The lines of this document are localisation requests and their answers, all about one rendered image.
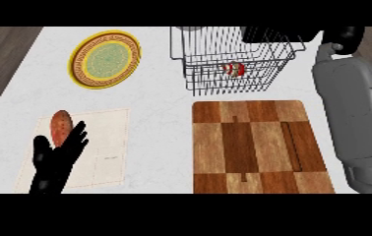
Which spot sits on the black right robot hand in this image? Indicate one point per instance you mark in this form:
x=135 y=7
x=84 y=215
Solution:
x=347 y=36

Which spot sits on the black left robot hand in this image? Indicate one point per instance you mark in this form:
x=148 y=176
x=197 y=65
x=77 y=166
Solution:
x=53 y=161

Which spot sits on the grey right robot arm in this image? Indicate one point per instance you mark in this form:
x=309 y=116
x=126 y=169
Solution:
x=346 y=115

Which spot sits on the red and white cupcake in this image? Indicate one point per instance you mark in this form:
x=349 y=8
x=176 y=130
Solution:
x=234 y=69

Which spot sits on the brown wooden cutting board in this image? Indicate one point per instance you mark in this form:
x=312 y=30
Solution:
x=259 y=148

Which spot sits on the beige stitched placemat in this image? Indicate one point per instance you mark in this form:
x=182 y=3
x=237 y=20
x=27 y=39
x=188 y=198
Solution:
x=104 y=154

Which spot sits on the brown oval potato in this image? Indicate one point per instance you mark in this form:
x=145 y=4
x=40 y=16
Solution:
x=59 y=127

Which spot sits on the black appliance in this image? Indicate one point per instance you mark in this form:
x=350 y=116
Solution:
x=270 y=34

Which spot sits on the yellow patterned plate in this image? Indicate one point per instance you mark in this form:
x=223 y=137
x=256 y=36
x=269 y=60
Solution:
x=105 y=59

